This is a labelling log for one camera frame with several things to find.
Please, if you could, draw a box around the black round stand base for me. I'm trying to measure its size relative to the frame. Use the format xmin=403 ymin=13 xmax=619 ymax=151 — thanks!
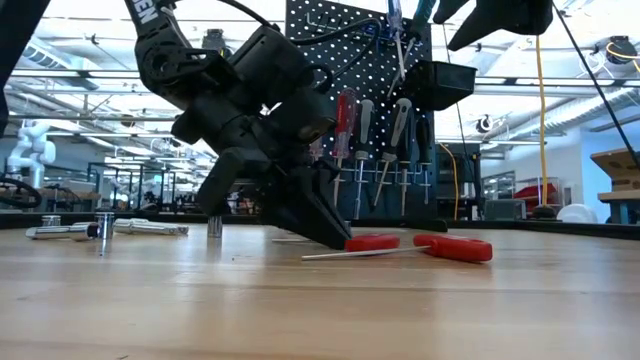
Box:
xmin=530 ymin=203 xmax=559 ymax=220

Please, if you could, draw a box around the wooden top table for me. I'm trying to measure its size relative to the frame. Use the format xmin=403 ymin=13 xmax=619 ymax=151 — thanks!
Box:
xmin=597 ymin=189 xmax=640 ymax=225

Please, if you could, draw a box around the cardboard box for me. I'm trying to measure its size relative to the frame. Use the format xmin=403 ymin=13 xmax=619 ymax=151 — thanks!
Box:
xmin=589 ymin=147 xmax=640 ymax=192

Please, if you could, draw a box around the grey black handle nut driver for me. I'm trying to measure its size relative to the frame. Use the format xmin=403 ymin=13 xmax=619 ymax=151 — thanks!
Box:
xmin=371 ymin=96 xmax=414 ymax=209
xmin=351 ymin=98 xmax=376 ymax=220

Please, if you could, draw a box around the black metal pegboard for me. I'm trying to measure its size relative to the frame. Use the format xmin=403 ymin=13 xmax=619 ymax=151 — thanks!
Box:
xmin=283 ymin=0 xmax=450 ymax=234

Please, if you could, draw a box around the red plastic bin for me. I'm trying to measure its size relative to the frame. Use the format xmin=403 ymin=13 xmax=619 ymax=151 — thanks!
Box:
xmin=514 ymin=183 xmax=557 ymax=201

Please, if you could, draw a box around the clear blue handle screwdriver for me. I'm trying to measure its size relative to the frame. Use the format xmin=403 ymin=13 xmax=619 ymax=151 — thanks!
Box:
xmin=387 ymin=0 xmax=408 ymax=82

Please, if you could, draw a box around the metal pegboard hook rack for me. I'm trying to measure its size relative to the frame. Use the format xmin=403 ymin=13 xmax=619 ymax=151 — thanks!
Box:
xmin=304 ymin=12 xmax=396 ymax=44

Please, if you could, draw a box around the wire screwdriver holder rack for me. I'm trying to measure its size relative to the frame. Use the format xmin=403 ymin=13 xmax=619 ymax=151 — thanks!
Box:
xmin=332 ymin=164 xmax=435 ymax=187

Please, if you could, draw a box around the black cabinet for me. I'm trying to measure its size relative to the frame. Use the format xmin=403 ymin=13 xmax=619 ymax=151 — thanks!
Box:
xmin=433 ymin=143 xmax=482 ymax=221

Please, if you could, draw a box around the black plastic bin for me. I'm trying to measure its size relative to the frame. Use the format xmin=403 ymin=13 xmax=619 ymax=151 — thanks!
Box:
xmin=401 ymin=60 xmax=479 ymax=113

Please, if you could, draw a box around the blue black handle screwdriver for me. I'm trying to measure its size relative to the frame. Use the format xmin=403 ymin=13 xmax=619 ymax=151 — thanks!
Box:
xmin=386 ymin=0 xmax=440 ymax=100

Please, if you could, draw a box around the grey box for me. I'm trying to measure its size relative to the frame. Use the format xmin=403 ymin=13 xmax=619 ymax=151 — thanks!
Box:
xmin=483 ymin=198 xmax=528 ymax=222

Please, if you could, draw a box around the white dome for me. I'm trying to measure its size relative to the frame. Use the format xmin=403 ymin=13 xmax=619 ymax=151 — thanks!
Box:
xmin=556 ymin=202 xmax=599 ymax=224

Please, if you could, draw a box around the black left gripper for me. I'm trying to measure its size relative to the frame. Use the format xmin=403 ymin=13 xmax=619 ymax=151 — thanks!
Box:
xmin=172 ymin=97 xmax=354 ymax=251

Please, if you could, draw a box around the black rig frame post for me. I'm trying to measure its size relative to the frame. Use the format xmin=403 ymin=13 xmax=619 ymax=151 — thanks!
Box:
xmin=0 ymin=0 xmax=52 ymax=137

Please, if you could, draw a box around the red T-handle hex key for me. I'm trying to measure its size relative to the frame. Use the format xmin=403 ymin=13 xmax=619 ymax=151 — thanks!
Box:
xmin=272 ymin=233 xmax=402 ymax=253
xmin=300 ymin=233 xmax=494 ymax=264

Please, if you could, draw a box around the black cable coil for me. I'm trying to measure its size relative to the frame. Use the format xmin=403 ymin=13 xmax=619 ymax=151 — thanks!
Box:
xmin=0 ymin=177 xmax=42 ymax=211

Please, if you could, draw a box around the black ribbed handle screwdriver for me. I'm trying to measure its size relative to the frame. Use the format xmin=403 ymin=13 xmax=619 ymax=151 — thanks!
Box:
xmin=414 ymin=115 xmax=435 ymax=206

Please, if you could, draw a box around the thin black diagonal cable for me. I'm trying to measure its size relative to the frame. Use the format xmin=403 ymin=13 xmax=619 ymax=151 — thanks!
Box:
xmin=551 ymin=0 xmax=640 ymax=169

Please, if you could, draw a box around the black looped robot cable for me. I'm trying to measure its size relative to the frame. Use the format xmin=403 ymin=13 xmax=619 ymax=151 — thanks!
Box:
xmin=287 ymin=17 xmax=384 ymax=81

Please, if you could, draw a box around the chrome socket extension bar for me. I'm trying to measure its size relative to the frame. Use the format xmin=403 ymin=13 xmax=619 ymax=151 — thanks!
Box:
xmin=113 ymin=217 xmax=191 ymax=237
xmin=24 ymin=221 xmax=101 ymax=243

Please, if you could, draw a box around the black ceiling cable reel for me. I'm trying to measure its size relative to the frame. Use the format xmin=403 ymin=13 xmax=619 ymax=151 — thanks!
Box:
xmin=475 ymin=113 xmax=496 ymax=135
xmin=606 ymin=34 xmax=639 ymax=65

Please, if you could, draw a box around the large clear red screwdriver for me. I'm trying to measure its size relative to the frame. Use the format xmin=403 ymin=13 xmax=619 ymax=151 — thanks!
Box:
xmin=331 ymin=88 xmax=359 ymax=208

